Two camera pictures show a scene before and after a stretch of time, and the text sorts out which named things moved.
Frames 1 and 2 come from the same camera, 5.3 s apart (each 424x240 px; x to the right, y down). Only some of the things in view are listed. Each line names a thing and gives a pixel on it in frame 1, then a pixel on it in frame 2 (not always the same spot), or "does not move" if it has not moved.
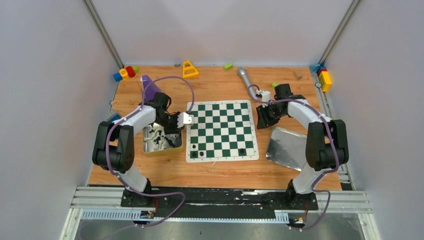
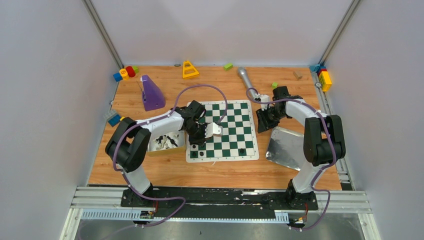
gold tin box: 156,143 does not move
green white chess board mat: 223,131 does not move
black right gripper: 263,121 does not move
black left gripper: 170,125 -> 197,135
